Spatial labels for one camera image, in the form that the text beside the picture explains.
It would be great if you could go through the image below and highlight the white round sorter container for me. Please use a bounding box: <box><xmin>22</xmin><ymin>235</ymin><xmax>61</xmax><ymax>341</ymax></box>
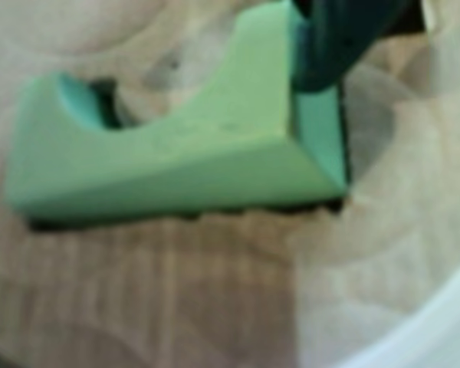
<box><xmin>331</xmin><ymin>251</ymin><xmax>460</xmax><ymax>368</ymax></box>

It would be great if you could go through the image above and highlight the mint green U block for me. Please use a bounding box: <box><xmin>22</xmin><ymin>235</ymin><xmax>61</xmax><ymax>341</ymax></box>
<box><xmin>5</xmin><ymin>0</ymin><xmax>350</xmax><ymax>223</ymax></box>

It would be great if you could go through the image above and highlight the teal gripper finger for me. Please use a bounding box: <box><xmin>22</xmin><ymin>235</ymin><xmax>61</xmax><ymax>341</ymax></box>
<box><xmin>291</xmin><ymin>0</ymin><xmax>412</xmax><ymax>95</ymax></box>

